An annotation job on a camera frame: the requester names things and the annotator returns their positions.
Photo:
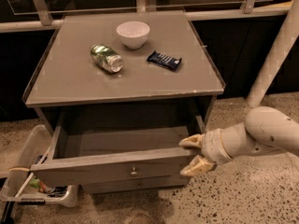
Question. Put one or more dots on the metal railing with glass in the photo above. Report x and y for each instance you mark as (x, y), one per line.
(37, 15)

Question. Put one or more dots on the red soda can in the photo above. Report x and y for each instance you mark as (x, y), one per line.
(46, 189)

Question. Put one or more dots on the green soda can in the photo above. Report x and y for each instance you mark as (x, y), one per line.
(107, 58)

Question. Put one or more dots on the white stick in bin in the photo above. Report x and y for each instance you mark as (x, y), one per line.
(30, 176)

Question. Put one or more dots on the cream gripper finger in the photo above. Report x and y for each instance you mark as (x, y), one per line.
(195, 140)
(199, 165)

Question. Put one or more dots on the dark blue snack bar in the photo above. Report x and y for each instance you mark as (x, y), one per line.
(164, 61)

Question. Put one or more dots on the grey top drawer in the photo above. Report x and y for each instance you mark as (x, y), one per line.
(88, 150)

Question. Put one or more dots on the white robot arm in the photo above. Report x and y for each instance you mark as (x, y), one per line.
(264, 129)

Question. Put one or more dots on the clear plastic bin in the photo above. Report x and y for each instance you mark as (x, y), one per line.
(36, 145)

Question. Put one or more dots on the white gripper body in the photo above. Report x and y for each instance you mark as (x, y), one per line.
(212, 146)

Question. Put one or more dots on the white ceramic bowl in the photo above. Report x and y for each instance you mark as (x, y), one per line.
(133, 34)

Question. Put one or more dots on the grey bottom drawer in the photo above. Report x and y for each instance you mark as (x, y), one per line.
(118, 186)

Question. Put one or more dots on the grey drawer cabinet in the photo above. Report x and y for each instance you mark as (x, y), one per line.
(68, 83)

